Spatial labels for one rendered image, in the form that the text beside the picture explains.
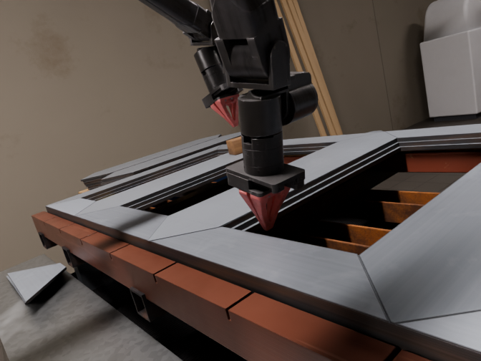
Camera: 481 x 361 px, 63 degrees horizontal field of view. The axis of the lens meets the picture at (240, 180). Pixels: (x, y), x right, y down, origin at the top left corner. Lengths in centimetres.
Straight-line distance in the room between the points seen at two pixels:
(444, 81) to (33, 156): 482
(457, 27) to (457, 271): 539
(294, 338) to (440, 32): 559
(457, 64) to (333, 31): 166
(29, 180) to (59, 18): 123
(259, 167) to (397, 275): 22
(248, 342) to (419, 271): 19
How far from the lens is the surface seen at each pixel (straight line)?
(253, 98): 51
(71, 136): 330
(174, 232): 69
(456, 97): 579
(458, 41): 569
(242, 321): 44
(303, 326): 39
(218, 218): 69
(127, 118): 342
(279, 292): 44
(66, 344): 85
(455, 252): 45
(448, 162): 101
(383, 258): 45
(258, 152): 52
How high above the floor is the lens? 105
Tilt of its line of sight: 13 degrees down
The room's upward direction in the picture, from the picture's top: 14 degrees counter-clockwise
